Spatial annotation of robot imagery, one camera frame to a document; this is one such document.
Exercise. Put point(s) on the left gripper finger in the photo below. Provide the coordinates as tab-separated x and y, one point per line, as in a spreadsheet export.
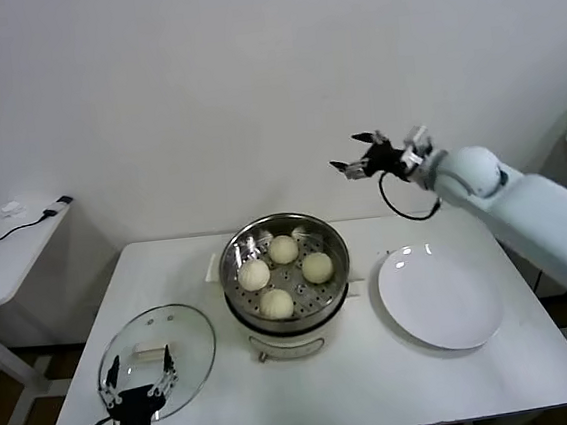
111	382
168	371

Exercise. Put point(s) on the white side table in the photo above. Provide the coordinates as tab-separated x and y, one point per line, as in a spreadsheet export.
16	258

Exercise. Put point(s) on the round glass pot lid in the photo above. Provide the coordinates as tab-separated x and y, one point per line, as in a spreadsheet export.
185	342

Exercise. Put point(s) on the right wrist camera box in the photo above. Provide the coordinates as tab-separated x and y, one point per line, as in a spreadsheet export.
417	144

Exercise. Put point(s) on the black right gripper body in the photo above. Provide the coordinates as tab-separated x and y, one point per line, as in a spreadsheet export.
384	158

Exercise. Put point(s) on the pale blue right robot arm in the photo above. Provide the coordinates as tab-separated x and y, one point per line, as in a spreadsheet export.
513	200

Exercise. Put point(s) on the perforated steel steamer basket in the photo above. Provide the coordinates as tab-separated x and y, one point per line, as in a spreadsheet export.
290	279

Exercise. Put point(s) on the white steamed baozi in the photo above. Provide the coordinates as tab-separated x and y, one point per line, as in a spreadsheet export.
276	303
254	274
283	249
317	267

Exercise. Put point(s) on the white round plate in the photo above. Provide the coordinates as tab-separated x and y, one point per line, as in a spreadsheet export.
437	298

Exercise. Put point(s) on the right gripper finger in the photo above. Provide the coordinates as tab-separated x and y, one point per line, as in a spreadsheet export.
352	169
374	138

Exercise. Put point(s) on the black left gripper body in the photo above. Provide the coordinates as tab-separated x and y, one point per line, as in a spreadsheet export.
134	410

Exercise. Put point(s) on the crumpled white tissue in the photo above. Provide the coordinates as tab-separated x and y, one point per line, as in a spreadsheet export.
12	209

